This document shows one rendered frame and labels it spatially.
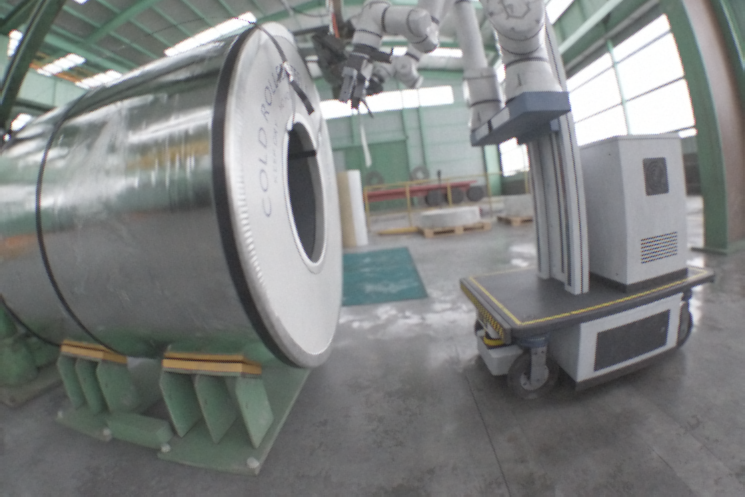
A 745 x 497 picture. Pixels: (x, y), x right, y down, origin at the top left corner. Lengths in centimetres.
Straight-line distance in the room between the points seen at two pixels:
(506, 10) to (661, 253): 94
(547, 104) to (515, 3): 30
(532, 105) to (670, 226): 69
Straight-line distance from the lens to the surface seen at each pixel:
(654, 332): 132
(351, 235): 597
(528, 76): 105
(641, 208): 126
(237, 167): 70
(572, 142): 123
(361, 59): 103
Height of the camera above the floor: 71
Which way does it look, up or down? 2 degrees down
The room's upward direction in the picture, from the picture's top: 7 degrees counter-clockwise
